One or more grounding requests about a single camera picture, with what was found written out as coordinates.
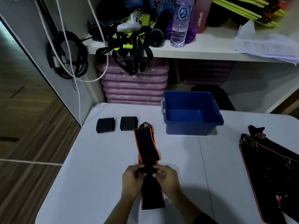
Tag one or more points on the white shelf unit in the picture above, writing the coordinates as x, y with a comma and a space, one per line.
210, 48

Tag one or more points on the white paper sheets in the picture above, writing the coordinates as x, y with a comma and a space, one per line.
264, 46

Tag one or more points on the pink sport bottle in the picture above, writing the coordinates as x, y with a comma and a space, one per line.
202, 20

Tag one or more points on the large blue package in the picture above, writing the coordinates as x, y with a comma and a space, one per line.
163, 4

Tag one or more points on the blue plastic bin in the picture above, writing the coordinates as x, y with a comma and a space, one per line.
191, 129

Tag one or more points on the stack of pink mats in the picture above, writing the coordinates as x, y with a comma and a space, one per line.
135, 86
205, 74

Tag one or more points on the person's right hand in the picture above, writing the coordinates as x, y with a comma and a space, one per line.
169, 181

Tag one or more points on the purple bottle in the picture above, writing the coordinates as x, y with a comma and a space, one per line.
190, 34

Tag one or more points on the person's right forearm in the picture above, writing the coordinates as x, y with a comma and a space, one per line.
184, 207

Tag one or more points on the black cloth bag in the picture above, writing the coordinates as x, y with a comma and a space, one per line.
109, 9

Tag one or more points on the person's left forearm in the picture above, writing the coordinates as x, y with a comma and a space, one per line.
119, 209

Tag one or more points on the wooden door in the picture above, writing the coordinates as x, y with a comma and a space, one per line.
288, 104

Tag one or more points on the small blue package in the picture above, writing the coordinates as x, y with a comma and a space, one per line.
132, 1

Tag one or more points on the yellow orange agility ladder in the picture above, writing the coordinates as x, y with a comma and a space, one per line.
243, 10

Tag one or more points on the black cylindrical roller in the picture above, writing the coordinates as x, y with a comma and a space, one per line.
156, 37

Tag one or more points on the clear plastic water bottle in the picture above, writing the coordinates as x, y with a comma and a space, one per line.
179, 32

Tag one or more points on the black chair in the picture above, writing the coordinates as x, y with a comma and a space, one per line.
224, 100

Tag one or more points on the person's left hand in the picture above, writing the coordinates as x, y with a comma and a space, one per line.
132, 184

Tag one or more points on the black round bag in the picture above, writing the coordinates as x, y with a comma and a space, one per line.
216, 17

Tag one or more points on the white handheld controller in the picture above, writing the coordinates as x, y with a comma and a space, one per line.
129, 25

